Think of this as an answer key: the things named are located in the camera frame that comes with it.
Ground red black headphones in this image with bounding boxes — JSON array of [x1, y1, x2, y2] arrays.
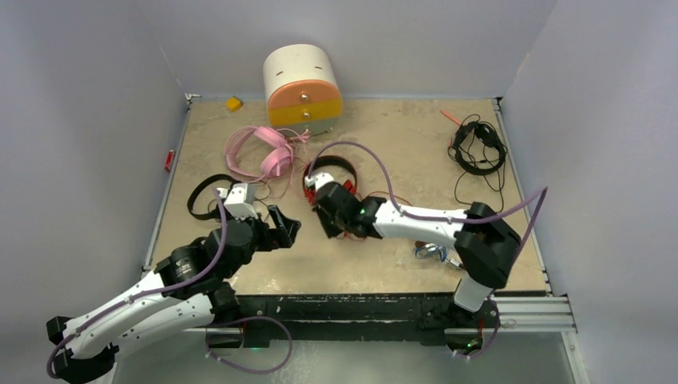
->
[[301, 155, 358, 206]]

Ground red audio cable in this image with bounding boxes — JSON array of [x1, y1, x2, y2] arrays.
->
[[338, 180, 414, 242]]

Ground brown leather silver headphones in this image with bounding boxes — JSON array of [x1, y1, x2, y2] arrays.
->
[[413, 241, 465, 270]]

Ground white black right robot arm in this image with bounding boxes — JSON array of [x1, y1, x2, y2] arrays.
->
[[314, 182, 521, 326]]

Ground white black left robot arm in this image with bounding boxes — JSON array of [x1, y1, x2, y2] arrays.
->
[[46, 205, 301, 383]]

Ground black headphones left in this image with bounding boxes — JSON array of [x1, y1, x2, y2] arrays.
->
[[186, 174, 240, 222]]

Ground pink headphones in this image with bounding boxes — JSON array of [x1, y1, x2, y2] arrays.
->
[[223, 126, 311, 199]]

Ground black headphones right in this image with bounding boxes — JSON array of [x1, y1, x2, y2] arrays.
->
[[447, 114, 508, 213]]

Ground small red clip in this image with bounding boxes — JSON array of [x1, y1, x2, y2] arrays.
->
[[163, 150, 176, 173]]

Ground cream orange yellow drawer box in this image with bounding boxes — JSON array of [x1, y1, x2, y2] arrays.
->
[[262, 44, 343, 135]]

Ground small yellow block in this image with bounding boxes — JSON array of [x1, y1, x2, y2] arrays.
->
[[225, 96, 244, 112]]

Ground orange pencil stick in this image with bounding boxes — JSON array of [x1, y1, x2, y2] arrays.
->
[[440, 110, 463, 126]]

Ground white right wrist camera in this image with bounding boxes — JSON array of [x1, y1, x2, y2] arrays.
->
[[304, 172, 334, 193]]

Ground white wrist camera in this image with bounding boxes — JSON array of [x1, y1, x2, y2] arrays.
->
[[304, 172, 334, 193], [217, 183, 258, 220]]

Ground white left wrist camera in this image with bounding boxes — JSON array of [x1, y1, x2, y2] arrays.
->
[[217, 183, 258, 220]]

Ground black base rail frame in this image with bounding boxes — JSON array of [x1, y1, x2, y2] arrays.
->
[[188, 283, 576, 351]]

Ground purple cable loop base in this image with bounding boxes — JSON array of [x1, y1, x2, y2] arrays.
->
[[205, 314, 293, 375]]

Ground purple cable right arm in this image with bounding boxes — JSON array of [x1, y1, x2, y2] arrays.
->
[[307, 140, 548, 266]]

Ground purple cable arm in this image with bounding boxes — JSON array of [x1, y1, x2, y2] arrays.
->
[[46, 188, 229, 380], [307, 140, 548, 266]]

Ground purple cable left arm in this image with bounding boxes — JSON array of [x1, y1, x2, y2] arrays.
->
[[46, 188, 229, 380]]

